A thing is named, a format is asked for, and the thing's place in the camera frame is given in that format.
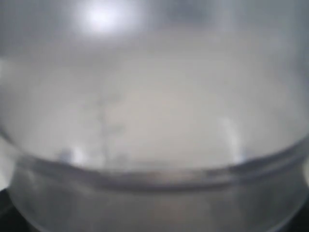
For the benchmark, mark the clear plastic shaker bottle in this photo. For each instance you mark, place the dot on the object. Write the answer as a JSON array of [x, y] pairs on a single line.
[[155, 115]]

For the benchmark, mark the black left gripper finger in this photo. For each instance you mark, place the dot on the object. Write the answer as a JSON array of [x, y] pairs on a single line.
[[10, 219]]

